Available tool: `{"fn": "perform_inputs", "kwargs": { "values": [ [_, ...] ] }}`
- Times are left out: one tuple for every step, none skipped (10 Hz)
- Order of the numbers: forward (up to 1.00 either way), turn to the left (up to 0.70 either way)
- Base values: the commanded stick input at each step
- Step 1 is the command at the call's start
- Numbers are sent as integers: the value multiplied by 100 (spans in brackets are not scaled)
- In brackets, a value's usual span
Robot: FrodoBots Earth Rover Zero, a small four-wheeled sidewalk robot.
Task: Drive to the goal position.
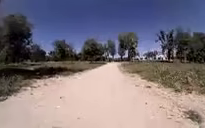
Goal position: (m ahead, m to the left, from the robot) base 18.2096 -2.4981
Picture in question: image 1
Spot weedy grass strip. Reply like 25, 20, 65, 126
119, 60, 205, 96

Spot grass field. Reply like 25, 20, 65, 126
0, 60, 108, 107

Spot row of tall trees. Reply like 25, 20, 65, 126
47, 26, 205, 64

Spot dark bushy trees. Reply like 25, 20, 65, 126
0, 12, 48, 65

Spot pale sandy dirt path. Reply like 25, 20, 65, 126
0, 61, 205, 128

